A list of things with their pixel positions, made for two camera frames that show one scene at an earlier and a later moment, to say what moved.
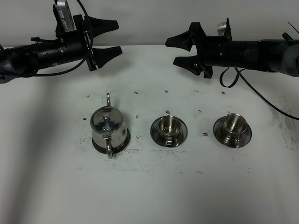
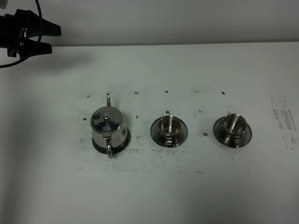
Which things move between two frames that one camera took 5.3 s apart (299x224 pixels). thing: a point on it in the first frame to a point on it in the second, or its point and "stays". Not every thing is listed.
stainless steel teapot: x=108 y=128 stays
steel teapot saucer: x=103 y=150 stays
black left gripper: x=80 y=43 to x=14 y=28
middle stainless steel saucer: x=161 y=138 stays
